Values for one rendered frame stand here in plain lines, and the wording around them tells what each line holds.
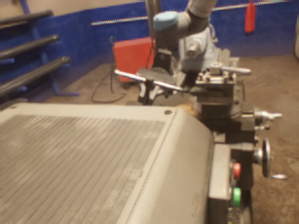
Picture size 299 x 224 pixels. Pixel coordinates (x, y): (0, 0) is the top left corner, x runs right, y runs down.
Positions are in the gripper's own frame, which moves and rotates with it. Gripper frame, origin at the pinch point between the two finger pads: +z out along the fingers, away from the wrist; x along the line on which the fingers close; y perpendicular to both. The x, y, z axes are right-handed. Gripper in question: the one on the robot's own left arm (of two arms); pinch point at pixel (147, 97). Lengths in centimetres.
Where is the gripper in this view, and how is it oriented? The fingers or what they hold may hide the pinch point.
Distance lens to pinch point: 66.9
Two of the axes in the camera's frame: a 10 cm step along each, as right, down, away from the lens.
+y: -1.6, 7.9, 5.9
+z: -2.7, 5.4, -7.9
